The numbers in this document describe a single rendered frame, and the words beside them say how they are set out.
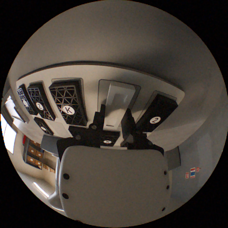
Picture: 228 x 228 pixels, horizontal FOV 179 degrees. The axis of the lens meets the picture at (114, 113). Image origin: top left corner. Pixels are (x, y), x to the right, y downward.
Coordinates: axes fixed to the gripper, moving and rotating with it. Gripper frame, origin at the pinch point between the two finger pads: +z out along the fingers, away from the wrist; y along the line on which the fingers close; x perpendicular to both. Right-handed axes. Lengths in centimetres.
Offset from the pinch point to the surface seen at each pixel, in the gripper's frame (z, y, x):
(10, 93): 1.9, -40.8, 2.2
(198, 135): 27, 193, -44
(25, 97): 1.2, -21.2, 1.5
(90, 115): 3.2, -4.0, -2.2
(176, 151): 42, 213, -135
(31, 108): 2.4, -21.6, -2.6
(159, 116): 1.2, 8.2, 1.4
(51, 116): 2.4, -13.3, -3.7
